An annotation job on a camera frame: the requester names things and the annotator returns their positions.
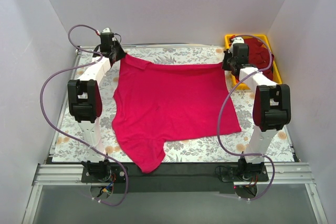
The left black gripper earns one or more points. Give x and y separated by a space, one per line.
116 55

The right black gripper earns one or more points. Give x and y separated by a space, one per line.
227 64

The magenta pink t-shirt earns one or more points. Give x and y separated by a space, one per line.
160 103

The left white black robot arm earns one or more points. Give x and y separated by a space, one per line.
85 103

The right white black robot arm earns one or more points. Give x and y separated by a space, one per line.
272 107

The yellow plastic bin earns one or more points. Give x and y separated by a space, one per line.
273 73

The dark red t-shirt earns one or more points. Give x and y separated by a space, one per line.
258 53

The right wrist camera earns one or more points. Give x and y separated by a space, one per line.
236 40

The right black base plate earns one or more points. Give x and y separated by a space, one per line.
231 173

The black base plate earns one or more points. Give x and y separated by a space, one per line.
103 174
231 173

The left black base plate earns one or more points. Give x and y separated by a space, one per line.
103 174

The aluminium frame rail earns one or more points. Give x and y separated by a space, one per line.
175 193

